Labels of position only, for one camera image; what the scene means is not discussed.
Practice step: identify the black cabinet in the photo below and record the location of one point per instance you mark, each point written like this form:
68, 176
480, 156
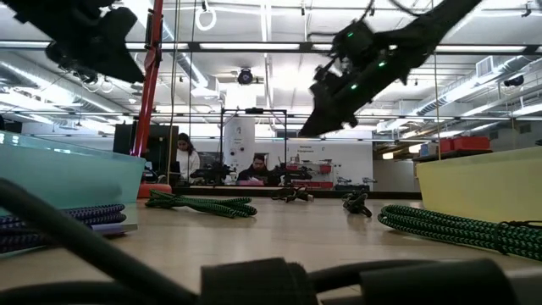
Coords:
161, 146

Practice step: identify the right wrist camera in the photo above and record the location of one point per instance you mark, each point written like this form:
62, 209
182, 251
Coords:
355, 38

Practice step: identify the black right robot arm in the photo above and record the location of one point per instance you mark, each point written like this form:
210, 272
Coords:
432, 29

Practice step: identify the yellow translucent plastic bin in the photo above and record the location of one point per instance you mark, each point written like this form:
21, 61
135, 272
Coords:
487, 186

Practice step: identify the black aluminium table frame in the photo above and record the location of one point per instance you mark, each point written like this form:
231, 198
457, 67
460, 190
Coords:
305, 46

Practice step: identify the red storage bin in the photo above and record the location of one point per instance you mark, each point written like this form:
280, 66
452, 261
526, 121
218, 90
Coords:
466, 143

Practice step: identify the person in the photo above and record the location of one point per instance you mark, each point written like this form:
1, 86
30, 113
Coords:
257, 171
187, 161

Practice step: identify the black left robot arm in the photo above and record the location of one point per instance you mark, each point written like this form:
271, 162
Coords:
42, 8

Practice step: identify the black background robot arm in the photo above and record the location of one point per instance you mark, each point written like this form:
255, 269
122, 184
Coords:
296, 173
211, 173

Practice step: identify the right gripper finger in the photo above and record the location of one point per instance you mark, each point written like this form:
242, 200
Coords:
324, 123
351, 114

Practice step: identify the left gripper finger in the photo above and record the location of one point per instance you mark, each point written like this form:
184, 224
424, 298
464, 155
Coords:
125, 68

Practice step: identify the black round ceiling camera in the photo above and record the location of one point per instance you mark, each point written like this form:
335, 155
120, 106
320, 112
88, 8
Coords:
245, 76

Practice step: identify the teal translucent plastic bin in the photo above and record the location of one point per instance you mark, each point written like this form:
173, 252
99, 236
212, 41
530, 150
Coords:
63, 169

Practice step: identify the red desk lamp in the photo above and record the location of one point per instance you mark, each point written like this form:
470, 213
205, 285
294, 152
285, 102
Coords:
148, 84

